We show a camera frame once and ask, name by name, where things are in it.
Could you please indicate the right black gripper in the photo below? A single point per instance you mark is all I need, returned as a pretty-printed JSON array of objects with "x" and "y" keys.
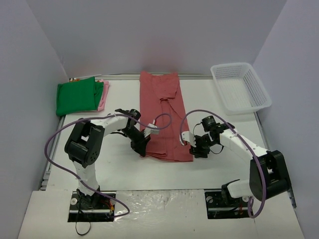
[{"x": 198, "y": 147}]

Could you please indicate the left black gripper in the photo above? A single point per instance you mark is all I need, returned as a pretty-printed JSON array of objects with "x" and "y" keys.
[{"x": 139, "y": 143}]

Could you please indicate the red t shirt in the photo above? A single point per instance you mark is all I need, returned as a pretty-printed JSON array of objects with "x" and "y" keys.
[{"x": 161, "y": 102}]

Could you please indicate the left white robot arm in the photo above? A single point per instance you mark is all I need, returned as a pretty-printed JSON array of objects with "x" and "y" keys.
[{"x": 84, "y": 145}]

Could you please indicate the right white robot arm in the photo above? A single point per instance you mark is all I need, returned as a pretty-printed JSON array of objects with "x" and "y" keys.
[{"x": 268, "y": 173}]

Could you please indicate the pink folded t shirt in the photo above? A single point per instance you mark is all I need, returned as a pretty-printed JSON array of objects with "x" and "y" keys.
[{"x": 102, "y": 102}]

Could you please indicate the white plastic basket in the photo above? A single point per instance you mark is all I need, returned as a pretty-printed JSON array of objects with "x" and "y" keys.
[{"x": 240, "y": 89}]

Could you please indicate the green folded t shirt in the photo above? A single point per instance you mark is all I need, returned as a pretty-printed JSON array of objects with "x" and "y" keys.
[{"x": 78, "y": 96}]

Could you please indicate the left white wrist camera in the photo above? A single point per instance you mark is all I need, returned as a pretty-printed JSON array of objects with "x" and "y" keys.
[{"x": 151, "y": 129}]

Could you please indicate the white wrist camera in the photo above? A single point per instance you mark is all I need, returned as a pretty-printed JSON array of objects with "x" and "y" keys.
[
  {"x": 187, "y": 137},
  {"x": 151, "y": 129}
]

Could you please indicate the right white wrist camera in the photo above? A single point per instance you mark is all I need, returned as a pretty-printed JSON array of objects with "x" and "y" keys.
[{"x": 187, "y": 137}]

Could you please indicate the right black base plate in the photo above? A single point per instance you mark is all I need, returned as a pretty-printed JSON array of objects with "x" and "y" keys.
[{"x": 218, "y": 209}]

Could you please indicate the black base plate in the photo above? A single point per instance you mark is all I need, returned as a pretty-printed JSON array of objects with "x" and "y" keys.
[
  {"x": 218, "y": 209},
  {"x": 95, "y": 209}
]

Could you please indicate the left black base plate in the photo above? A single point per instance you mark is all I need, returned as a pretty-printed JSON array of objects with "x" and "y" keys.
[{"x": 95, "y": 209}]

